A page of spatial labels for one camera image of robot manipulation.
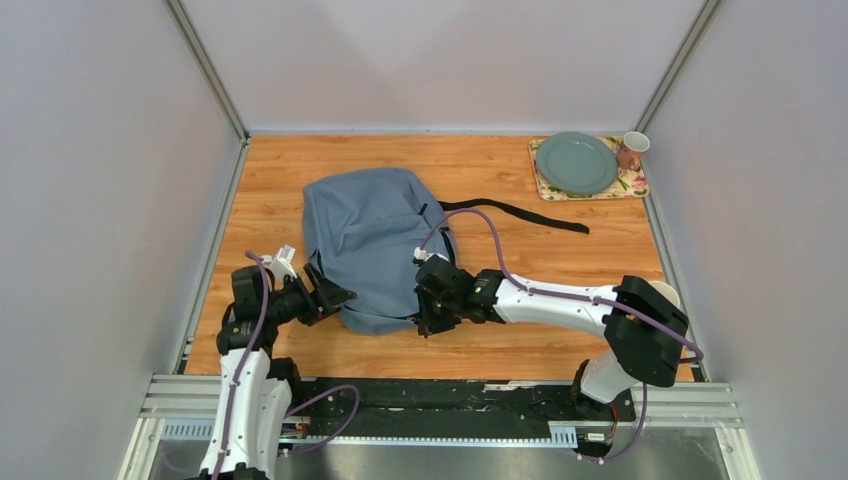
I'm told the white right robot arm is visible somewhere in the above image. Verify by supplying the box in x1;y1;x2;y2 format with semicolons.
413;249;689;419

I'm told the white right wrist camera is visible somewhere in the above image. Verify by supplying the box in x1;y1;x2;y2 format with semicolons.
413;247;445;266

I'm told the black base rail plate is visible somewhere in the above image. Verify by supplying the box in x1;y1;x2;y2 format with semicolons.
288;377;638;440

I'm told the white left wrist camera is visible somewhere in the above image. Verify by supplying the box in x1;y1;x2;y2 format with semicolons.
260;244;298;283

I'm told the blue-grey student backpack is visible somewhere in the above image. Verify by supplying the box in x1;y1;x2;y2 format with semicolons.
302;168;590;335

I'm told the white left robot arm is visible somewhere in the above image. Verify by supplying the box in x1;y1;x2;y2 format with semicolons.
196;259;357;479

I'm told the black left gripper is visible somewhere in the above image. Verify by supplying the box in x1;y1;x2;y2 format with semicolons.
264;263;357;328

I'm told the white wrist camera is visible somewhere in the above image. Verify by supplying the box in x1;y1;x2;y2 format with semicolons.
260;244;298;283
413;247;445;266

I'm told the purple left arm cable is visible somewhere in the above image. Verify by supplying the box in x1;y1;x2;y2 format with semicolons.
210;250;362;480

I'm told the pink mug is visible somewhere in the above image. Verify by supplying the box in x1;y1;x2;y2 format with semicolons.
616;131;651;171

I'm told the yellow mug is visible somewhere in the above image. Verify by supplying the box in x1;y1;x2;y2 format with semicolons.
649;280;681;308

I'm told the teal round plate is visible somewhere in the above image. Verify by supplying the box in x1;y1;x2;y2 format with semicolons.
536;132;618;195

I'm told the floral placemat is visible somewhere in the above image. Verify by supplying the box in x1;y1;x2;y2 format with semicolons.
528;137;650;202

